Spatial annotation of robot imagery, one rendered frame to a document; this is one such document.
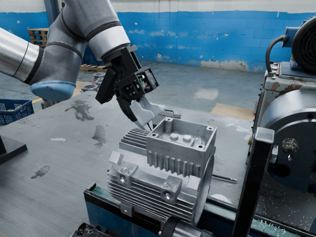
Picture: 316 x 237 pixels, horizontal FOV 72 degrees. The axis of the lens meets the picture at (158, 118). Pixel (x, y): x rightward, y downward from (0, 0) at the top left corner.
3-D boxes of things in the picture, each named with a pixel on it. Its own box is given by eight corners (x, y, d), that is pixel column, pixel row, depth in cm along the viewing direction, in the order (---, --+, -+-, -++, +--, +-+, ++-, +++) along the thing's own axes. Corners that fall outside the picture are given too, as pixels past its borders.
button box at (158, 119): (178, 128, 75) (182, 113, 74) (171, 129, 68) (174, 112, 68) (137, 118, 82) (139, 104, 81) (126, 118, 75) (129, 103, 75)
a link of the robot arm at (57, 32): (38, 54, 57) (54, 31, 48) (50, 20, 61) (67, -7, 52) (73, 70, 62) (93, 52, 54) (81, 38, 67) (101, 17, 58)
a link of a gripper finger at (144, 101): (165, 128, 53) (148, 94, 52) (147, 133, 57) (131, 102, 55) (170, 122, 56) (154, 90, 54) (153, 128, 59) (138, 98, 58)
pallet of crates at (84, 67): (116, 66, 600) (114, 35, 564) (101, 73, 531) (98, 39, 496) (80, 62, 633) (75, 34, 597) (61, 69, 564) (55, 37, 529)
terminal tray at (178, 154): (213, 154, 50) (217, 126, 46) (201, 183, 41) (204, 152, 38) (166, 141, 54) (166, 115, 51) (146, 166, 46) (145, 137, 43)
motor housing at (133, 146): (210, 191, 60) (219, 131, 51) (188, 253, 45) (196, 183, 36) (147, 170, 68) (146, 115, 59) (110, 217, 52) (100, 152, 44)
